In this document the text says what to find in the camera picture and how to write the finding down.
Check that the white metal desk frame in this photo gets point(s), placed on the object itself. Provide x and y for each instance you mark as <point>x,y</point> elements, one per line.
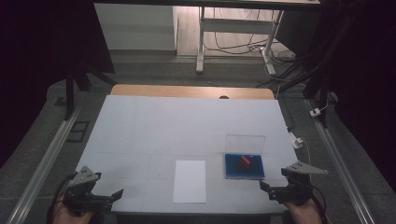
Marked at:
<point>236,25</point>

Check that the person's right hand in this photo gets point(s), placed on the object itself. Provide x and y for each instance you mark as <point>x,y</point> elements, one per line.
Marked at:
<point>303,213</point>

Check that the black metal stand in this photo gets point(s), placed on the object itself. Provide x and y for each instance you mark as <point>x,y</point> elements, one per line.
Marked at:
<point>73,84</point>
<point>320,84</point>

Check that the white cabinet panel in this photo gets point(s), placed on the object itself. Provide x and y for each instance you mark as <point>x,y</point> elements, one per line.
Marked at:
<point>135,26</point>

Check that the blue box with clear lid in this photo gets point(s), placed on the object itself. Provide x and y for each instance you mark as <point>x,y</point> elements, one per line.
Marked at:
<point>244,169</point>

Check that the small red stamp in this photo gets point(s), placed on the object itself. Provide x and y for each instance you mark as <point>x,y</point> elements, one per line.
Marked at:
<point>245,160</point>

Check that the person's left hand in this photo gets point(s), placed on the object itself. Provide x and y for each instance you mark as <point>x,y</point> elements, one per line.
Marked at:
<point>67,215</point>

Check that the white plug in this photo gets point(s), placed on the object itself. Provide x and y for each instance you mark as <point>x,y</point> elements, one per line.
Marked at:
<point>315,112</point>

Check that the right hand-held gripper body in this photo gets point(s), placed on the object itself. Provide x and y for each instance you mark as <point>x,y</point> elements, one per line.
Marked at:
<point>299,183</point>

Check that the white paper sheet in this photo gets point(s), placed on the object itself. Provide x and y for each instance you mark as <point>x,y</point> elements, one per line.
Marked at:
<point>189,181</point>

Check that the dark curtain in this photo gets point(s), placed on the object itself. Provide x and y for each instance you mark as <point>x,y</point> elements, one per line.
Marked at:
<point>367,87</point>
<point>37,62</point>

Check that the aluminium rail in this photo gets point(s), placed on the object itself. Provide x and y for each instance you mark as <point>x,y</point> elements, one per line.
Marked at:
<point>40,168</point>
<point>339,161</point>

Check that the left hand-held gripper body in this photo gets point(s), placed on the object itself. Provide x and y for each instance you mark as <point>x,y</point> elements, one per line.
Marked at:
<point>81,184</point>

